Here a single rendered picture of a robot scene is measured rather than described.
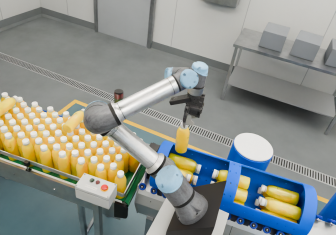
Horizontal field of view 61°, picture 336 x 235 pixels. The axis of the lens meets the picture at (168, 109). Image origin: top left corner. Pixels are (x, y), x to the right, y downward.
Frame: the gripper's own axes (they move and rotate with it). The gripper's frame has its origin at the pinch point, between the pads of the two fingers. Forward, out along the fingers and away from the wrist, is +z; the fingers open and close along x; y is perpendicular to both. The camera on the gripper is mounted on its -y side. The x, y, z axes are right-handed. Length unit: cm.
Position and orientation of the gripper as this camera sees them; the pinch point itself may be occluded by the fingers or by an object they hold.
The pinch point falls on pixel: (184, 123)
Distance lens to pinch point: 149.2
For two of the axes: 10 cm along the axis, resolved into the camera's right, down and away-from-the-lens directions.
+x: 3.0, -5.5, 7.8
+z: -1.2, 7.9, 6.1
